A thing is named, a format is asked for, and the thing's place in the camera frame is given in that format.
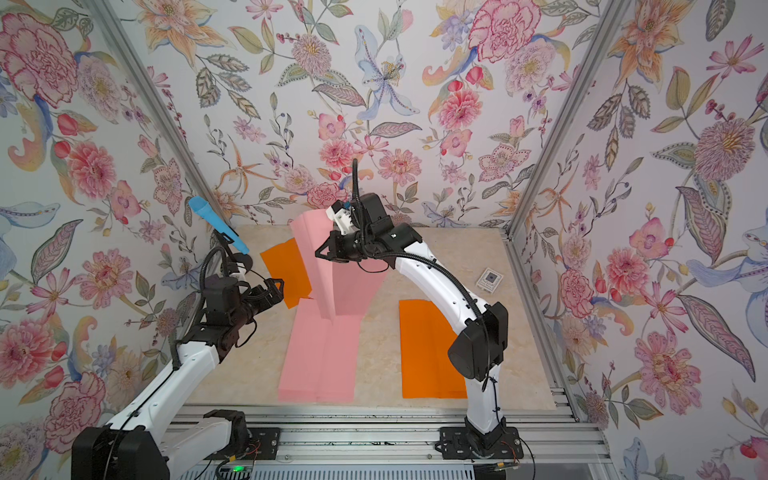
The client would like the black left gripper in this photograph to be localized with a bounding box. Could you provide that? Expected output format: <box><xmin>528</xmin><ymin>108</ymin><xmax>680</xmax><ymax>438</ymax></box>
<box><xmin>229</xmin><ymin>275</ymin><xmax>284</xmax><ymax>331</ymax></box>

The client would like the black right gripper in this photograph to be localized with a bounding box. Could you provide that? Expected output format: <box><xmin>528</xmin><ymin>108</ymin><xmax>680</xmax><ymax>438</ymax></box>
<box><xmin>318</xmin><ymin>234</ymin><xmax>381</xmax><ymax>265</ymax></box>

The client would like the large pink paper sheet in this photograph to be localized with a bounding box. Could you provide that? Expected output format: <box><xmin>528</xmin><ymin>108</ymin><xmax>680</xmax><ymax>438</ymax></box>
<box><xmin>278</xmin><ymin>299</ymin><xmax>362</xmax><ymax>403</ymax></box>

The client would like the orange paper sheet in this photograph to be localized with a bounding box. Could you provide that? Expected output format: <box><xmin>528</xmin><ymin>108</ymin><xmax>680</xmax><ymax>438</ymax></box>
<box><xmin>399</xmin><ymin>300</ymin><xmax>467</xmax><ymax>399</ymax></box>

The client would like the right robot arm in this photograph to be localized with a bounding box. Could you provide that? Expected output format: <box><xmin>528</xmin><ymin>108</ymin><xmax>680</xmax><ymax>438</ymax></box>
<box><xmin>315</xmin><ymin>193</ymin><xmax>525</xmax><ymax>462</ymax></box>

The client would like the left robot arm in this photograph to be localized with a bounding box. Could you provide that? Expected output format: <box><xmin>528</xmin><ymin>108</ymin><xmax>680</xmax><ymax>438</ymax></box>
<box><xmin>71</xmin><ymin>275</ymin><xmax>284</xmax><ymax>479</ymax></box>

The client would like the blue microphone on stand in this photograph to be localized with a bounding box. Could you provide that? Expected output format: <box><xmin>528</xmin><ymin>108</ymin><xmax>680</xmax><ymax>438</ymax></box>
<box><xmin>189</xmin><ymin>196</ymin><xmax>253</xmax><ymax>271</ymax></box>

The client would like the white playing card box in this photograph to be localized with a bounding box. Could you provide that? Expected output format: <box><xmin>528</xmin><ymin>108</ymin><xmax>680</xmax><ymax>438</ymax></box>
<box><xmin>476</xmin><ymin>268</ymin><xmax>504</xmax><ymax>293</ymax></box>

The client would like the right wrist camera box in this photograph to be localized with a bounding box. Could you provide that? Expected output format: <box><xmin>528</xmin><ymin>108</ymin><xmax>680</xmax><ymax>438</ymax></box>
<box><xmin>326</xmin><ymin>201</ymin><xmax>356</xmax><ymax>235</ymax></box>

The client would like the left aluminium frame post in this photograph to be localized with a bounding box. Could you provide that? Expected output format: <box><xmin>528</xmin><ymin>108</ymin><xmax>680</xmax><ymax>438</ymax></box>
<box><xmin>84</xmin><ymin>0</ymin><xmax>219</xmax><ymax>207</ymax></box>

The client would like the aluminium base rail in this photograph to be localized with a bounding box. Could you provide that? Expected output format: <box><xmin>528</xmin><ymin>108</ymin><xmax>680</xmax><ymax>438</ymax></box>
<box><xmin>95</xmin><ymin>403</ymin><xmax>613</xmax><ymax>480</ymax></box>

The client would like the aluminium corner frame post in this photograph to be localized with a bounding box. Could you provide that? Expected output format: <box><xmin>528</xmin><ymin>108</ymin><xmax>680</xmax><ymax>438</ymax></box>
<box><xmin>505</xmin><ymin>0</ymin><xmax>631</xmax><ymax>238</ymax></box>

